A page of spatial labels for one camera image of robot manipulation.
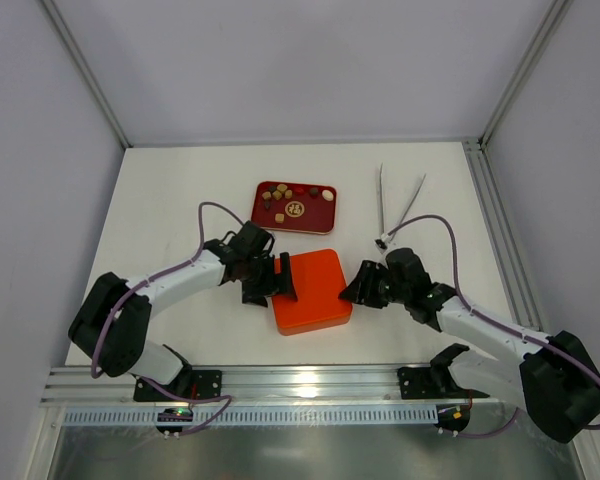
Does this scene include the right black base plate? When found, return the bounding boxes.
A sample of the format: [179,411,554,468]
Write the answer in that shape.
[397,366,469,400]

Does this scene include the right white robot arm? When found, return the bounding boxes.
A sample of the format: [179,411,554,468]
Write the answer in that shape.
[339,248,600,443]

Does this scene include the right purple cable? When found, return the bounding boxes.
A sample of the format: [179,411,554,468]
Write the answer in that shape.
[384,214,600,438]

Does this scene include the purple cable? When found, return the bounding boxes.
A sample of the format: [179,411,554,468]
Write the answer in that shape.
[90,201,234,435]
[384,214,600,438]

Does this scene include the orange box lid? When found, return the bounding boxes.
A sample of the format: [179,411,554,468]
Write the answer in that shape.
[272,249,353,336]

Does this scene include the right aluminium frame rail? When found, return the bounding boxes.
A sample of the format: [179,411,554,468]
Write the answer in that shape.
[462,139,544,330]

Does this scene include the dark red metal tray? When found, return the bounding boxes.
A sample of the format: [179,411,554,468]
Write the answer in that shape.
[250,181,338,235]

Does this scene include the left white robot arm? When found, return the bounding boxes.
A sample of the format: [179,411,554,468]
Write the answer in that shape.
[68,221,297,394]

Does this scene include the silver metal tweezers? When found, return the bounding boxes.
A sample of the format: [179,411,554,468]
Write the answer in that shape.
[376,163,427,244]

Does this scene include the white slotted cable duct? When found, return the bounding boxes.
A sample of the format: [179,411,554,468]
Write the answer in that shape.
[62,404,438,428]

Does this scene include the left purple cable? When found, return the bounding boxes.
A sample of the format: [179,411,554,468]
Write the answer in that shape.
[90,201,234,435]

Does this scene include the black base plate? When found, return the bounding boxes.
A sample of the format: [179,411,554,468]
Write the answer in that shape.
[397,366,469,400]
[133,367,223,403]

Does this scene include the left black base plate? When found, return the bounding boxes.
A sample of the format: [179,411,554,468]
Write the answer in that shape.
[133,367,223,403]

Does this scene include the aluminium front rail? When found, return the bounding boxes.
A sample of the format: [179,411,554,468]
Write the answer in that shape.
[41,364,409,405]

